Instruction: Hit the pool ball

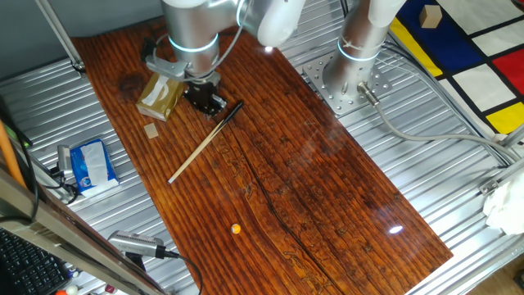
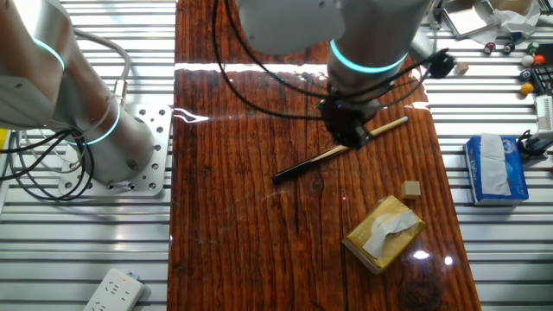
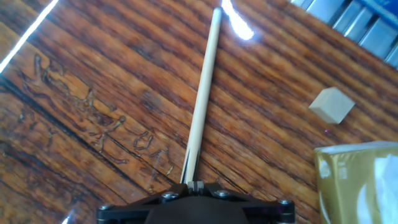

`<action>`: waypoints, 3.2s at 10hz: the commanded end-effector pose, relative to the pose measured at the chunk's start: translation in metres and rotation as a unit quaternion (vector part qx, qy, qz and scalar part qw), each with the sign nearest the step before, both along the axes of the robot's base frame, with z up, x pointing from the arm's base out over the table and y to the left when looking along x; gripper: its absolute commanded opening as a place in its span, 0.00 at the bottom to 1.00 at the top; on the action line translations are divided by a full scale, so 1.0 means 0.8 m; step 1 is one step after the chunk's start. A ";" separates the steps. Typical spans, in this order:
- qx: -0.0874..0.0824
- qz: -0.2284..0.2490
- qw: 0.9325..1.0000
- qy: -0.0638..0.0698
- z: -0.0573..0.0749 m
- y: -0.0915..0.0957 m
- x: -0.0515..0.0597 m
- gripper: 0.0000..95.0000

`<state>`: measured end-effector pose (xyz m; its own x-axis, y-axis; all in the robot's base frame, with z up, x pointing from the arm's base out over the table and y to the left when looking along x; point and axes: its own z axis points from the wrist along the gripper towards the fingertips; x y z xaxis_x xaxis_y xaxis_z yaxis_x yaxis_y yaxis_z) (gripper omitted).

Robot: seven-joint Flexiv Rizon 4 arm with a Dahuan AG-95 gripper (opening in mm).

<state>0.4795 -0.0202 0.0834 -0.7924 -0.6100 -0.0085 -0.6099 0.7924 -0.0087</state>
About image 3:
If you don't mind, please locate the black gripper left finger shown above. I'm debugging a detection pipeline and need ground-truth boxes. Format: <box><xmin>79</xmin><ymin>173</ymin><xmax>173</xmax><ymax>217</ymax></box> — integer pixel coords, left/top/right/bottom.
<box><xmin>96</xmin><ymin>182</ymin><xmax>197</xmax><ymax>224</ymax></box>

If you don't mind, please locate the small pale wooden cube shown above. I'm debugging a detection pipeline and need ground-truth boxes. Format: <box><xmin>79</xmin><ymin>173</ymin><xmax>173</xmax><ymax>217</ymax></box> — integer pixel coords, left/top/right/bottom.
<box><xmin>308</xmin><ymin>86</ymin><xmax>356</xmax><ymax>125</ymax></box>

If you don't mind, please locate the wooden pool cue stick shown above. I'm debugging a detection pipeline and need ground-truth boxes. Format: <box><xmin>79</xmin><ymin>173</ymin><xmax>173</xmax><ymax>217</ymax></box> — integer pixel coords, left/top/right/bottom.
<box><xmin>179</xmin><ymin>6</ymin><xmax>223</xmax><ymax>185</ymax></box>

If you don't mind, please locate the gold tissue box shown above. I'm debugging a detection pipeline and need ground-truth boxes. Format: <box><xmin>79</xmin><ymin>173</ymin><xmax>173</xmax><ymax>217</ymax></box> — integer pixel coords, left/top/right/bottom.
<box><xmin>313</xmin><ymin>140</ymin><xmax>398</xmax><ymax>224</ymax></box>

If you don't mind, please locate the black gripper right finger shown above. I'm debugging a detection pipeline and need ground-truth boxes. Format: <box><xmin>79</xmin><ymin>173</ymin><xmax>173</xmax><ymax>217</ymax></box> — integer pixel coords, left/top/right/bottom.
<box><xmin>196</xmin><ymin>182</ymin><xmax>295</xmax><ymax>224</ymax></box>

